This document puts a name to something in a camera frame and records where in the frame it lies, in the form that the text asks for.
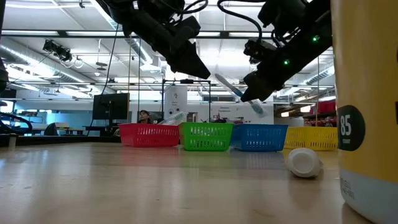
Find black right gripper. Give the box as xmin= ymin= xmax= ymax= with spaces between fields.
xmin=241 ymin=12 xmax=332 ymax=103

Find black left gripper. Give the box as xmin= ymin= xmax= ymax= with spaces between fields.
xmin=123 ymin=0 xmax=211 ymax=80

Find blue toothbrush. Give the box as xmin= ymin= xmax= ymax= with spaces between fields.
xmin=214 ymin=73 xmax=268 ymax=118

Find yellow bottle with black label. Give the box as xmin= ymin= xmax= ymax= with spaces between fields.
xmin=330 ymin=0 xmax=398 ymax=224

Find blue plastic basket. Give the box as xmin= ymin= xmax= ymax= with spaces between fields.
xmin=229 ymin=124 xmax=289 ymax=152

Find red storage bins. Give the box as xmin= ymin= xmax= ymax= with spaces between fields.
xmin=317 ymin=101 xmax=336 ymax=114

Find person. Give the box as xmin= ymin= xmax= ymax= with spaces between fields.
xmin=138 ymin=110 xmax=153 ymax=124

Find yellow plastic basket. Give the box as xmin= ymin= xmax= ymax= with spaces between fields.
xmin=283 ymin=126 xmax=339 ymax=150

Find green plastic basket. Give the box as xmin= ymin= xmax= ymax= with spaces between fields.
xmin=178 ymin=122 xmax=234 ymax=152

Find red plastic basket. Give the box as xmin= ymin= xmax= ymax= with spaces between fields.
xmin=119 ymin=123 xmax=180 ymax=147

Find white plastic bottle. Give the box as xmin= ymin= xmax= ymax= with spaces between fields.
xmin=286 ymin=147 xmax=323 ymax=179

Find black monitor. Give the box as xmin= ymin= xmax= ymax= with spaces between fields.
xmin=92 ymin=92 xmax=130 ymax=121

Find black ceiling spotlights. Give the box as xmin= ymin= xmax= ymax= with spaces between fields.
xmin=42 ymin=39 xmax=73 ymax=62

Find dark office chair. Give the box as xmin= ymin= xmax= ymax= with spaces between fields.
xmin=43 ymin=122 xmax=60 ymax=136

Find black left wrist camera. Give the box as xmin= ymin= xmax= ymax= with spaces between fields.
xmin=172 ymin=15 xmax=201 ymax=43

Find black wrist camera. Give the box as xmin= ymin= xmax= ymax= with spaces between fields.
xmin=172 ymin=15 xmax=201 ymax=43
xmin=244 ymin=39 xmax=278 ymax=65

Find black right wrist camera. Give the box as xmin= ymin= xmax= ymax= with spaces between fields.
xmin=244 ymin=39 xmax=278 ymax=65

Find black station frame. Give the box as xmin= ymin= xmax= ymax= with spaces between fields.
xmin=160 ymin=79 xmax=212 ymax=125

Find black left wrist camera cable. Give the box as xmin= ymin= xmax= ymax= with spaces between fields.
xmin=169 ymin=0 xmax=209 ymax=16

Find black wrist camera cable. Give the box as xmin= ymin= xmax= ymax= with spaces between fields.
xmin=216 ymin=0 xmax=265 ymax=43
xmin=169 ymin=0 xmax=209 ymax=16

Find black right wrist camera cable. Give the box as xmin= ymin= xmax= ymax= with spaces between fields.
xmin=216 ymin=0 xmax=265 ymax=43

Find black hanging cable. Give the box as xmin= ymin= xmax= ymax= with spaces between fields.
xmin=104 ymin=24 xmax=119 ymax=94

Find black overhead frame beam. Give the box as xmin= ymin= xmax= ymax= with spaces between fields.
xmin=0 ymin=30 xmax=274 ymax=40

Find black table edge frame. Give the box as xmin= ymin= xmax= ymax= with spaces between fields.
xmin=0 ymin=134 xmax=122 ymax=147

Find black corrugated cable hose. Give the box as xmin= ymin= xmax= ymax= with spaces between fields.
xmin=0 ymin=110 xmax=34 ymax=134

